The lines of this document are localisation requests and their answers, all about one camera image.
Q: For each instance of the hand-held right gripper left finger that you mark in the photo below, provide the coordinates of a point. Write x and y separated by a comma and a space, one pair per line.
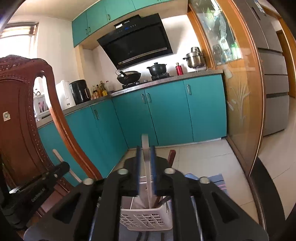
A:
138, 171

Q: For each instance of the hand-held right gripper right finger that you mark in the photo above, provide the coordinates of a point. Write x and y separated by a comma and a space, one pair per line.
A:
153, 171

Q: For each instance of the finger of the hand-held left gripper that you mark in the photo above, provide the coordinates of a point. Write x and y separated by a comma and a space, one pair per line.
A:
53, 175

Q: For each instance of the cream chopstick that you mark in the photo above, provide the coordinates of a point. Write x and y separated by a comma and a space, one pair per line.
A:
145, 143
56, 154

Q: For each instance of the pile of mixed chopsticks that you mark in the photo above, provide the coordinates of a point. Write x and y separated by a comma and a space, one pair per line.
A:
172, 158

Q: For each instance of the white plastic utensil basket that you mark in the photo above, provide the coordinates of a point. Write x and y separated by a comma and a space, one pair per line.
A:
143, 220

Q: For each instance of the carved dark wooden chair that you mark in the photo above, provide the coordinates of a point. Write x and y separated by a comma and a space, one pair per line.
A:
20, 127

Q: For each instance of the teal lower kitchen cabinets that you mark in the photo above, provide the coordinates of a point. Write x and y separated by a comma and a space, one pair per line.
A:
171, 111

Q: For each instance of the teal kitchen cabinets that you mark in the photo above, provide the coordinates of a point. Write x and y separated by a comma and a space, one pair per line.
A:
99, 20
171, 111

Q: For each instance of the blue plaid cloth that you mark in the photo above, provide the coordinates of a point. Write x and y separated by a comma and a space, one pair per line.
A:
215, 185

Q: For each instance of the white dish rack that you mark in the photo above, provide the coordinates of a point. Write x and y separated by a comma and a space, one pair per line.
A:
41, 105

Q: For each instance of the white electric kettle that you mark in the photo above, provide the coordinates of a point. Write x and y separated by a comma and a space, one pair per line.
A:
64, 95

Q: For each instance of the black air fryer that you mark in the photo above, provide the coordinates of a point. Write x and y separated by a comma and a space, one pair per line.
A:
79, 91

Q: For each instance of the row of condiment bottles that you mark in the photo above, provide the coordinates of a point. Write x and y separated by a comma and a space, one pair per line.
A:
99, 91

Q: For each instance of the grey kitchen countertop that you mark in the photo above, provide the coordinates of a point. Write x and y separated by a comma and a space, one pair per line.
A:
161, 79

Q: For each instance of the black wok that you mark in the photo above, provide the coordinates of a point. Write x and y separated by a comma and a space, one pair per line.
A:
129, 77

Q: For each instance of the black gas stove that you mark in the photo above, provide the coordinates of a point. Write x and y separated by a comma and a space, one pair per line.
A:
159, 76

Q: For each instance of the black lidded cooking pot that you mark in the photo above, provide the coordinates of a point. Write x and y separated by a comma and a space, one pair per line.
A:
157, 69

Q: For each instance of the red bottle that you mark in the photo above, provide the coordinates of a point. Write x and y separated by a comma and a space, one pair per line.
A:
179, 69

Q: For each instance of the wooden framed glass sliding door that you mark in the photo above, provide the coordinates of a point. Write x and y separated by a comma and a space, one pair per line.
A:
240, 92

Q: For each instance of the stainless steel stock pot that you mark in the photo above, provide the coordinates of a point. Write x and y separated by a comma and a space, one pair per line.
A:
195, 59

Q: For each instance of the black range hood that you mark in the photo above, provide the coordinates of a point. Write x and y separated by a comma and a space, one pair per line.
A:
136, 44

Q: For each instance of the window with blinds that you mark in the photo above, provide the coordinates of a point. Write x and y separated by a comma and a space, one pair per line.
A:
20, 39

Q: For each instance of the grey multi-door refrigerator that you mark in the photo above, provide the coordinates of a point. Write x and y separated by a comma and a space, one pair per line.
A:
275, 81

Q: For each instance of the teal upper kitchen cabinets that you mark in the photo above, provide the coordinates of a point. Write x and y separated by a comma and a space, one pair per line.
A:
99, 20

